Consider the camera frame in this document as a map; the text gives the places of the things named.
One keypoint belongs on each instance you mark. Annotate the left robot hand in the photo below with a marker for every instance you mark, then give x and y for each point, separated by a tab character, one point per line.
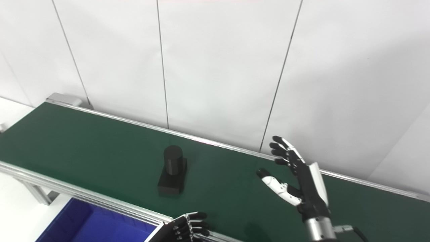
181	230

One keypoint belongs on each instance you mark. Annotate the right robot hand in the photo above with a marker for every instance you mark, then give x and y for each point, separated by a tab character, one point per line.
310	191

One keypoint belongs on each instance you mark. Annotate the black cylinder-on-base part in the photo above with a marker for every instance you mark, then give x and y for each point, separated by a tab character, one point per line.
171	181

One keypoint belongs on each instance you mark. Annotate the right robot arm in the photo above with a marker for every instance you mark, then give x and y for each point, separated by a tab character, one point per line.
319	231

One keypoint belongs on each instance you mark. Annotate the blue plastic bin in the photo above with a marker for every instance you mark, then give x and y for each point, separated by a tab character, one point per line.
94	225

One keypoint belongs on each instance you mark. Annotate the green conveyor belt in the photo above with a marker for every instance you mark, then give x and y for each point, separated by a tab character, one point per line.
84	195
100	151

